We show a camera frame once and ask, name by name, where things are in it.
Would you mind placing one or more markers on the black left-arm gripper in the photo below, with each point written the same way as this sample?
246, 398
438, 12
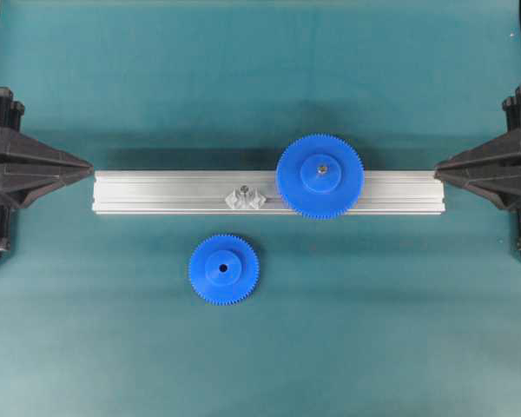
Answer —
22, 184

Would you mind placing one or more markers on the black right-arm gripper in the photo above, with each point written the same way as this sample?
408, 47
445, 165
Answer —
499, 185

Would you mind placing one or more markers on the small blue plastic gear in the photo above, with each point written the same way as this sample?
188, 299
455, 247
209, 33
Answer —
224, 269

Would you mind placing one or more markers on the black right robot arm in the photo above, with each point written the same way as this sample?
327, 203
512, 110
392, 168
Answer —
492, 170

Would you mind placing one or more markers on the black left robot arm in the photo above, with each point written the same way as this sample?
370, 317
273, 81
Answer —
29, 169

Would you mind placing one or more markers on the large blue plastic gear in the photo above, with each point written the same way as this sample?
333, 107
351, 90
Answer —
315, 196

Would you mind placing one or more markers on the aluminium extrusion rail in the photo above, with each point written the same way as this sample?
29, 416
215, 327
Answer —
203, 192

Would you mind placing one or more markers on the steel shaft with bracket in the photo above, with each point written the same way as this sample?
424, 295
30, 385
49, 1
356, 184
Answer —
245, 198

